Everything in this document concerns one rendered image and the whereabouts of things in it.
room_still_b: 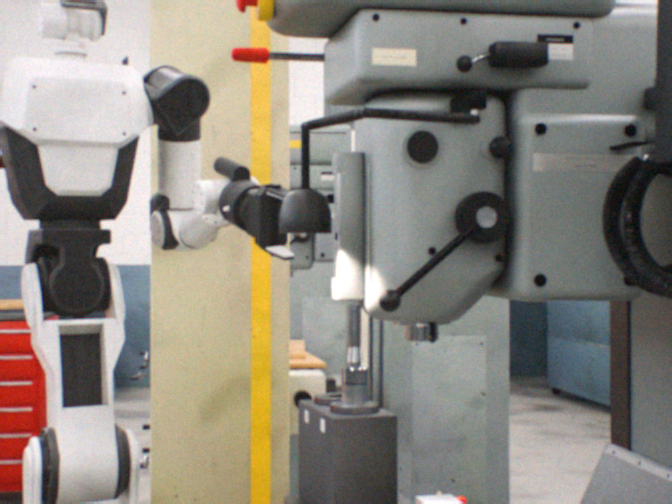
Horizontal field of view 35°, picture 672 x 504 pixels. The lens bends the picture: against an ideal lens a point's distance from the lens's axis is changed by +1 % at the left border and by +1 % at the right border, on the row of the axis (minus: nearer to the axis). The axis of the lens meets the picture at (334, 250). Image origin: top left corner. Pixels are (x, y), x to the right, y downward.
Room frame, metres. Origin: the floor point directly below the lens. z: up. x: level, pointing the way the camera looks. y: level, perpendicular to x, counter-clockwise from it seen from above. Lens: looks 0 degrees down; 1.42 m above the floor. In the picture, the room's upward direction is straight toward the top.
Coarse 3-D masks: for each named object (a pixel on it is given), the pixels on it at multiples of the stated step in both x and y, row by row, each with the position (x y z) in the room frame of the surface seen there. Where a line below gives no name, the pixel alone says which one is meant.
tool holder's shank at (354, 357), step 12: (348, 312) 1.86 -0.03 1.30; (360, 312) 1.86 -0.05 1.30; (348, 324) 1.86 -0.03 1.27; (360, 324) 1.86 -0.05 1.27; (348, 336) 1.86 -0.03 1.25; (360, 336) 1.86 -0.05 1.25; (348, 348) 1.86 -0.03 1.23; (360, 348) 1.86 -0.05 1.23; (348, 360) 1.86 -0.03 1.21; (360, 360) 1.86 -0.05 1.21
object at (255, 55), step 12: (240, 48) 1.55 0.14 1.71; (252, 48) 1.55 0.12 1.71; (264, 48) 1.55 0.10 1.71; (240, 60) 1.55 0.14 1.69; (252, 60) 1.55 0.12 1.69; (264, 60) 1.55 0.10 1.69; (288, 60) 1.57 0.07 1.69; (300, 60) 1.57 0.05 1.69; (312, 60) 1.57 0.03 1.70; (324, 60) 1.57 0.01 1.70
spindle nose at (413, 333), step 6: (408, 330) 1.49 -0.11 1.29; (414, 330) 1.49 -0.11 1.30; (420, 330) 1.48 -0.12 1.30; (426, 330) 1.48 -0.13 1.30; (438, 330) 1.50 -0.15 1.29; (408, 336) 1.49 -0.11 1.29; (414, 336) 1.49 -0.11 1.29; (420, 336) 1.48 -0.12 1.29; (426, 336) 1.48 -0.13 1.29; (438, 336) 1.50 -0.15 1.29
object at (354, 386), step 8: (344, 376) 1.85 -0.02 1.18; (352, 376) 1.85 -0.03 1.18; (360, 376) 1.85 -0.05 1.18; (344, 384) 1.85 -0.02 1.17; (352, 384) 1.85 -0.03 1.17; (360, 384) 1.85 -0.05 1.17; (344, 392) 1.85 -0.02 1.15; (352, 392) 1.85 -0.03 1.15; (360, 392) 1.85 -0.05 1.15; (344, 400) 1.85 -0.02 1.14; (352, 400) 1.85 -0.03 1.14; (360, 400) 1.85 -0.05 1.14
